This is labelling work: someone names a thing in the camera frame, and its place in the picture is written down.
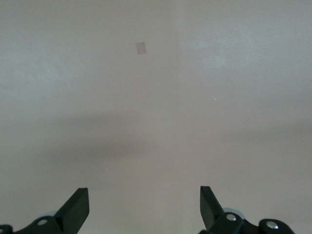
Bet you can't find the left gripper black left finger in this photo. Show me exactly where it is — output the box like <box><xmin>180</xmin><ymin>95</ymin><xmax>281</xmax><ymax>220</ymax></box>
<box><xmin>0</xmin><ymin>187</ymin><xmax>90</xmax><ymax>234</ymax></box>

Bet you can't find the small brown tape patch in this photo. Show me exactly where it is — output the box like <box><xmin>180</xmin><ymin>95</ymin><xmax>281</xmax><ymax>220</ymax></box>
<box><xmin>135</xmin><ymin>41</ymin><xmax>147</xmax><ymax>56</ymax></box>

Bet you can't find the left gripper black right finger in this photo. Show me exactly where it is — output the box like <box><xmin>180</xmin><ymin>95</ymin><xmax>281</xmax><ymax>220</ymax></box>
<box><xmin>198</xmin><ymin>186</ymin><xmax>294</xmax><ymax>234</ymax></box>

